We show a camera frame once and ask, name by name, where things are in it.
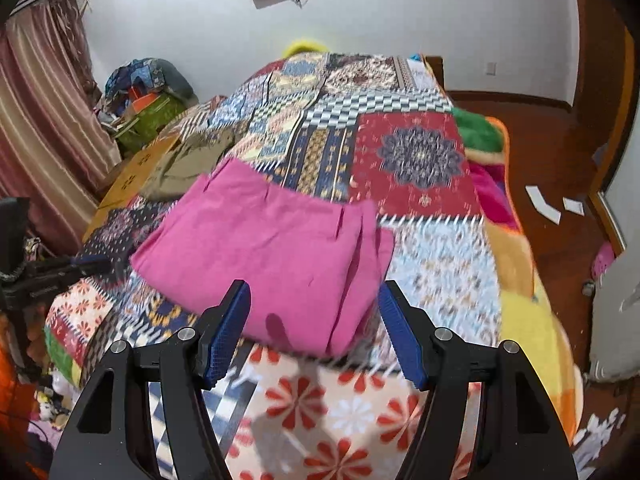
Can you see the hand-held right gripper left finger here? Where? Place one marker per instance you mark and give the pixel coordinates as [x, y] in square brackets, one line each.
[222, 335]

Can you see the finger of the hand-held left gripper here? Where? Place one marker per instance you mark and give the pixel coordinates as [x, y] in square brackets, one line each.
[85, 265]

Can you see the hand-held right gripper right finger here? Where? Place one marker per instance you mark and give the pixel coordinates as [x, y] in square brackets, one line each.
[402, 335]

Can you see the pink pants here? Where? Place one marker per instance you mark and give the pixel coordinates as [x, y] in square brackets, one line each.
[260, 250]

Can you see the wooden lap table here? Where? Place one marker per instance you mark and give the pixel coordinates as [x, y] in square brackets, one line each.
[130, 175]

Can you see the brown striped curtain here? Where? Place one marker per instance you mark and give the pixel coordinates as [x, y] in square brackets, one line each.
[45, 125]

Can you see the colourful fleece blanket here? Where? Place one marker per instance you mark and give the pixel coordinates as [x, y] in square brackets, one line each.
[530, 310]

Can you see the olive green garment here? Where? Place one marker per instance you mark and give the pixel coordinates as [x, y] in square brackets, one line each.
[190, 165]

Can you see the patchwork printed blanket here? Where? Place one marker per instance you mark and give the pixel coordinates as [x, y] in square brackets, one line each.
[415, 155]

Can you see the pile of colourful clothes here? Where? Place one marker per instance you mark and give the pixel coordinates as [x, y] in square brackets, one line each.
[132, 80]

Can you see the grey cushion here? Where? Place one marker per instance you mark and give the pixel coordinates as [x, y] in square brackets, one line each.
[177, 80]

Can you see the yellow plush toy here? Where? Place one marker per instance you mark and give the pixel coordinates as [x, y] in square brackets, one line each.
[300, 47]

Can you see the brown wooden door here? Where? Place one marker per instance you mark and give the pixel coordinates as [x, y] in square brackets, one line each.
[595, 35]

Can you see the wooden bed post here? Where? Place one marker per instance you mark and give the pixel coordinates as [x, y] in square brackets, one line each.
[434, 72]

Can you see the white wall socket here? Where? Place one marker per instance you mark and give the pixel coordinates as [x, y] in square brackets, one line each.
[491, 68]

